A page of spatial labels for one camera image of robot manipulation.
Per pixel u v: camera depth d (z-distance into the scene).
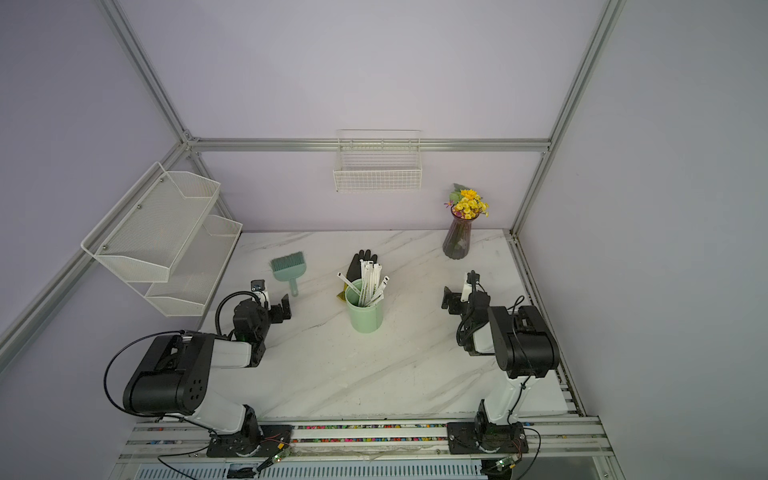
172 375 0.46
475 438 0.73
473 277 0.84
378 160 0.95
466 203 0.95
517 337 0.50
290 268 1.09
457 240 1.07
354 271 1.09
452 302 0.88
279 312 0.90
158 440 0.75
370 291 0.87
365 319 0.88
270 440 0.74
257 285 0.81
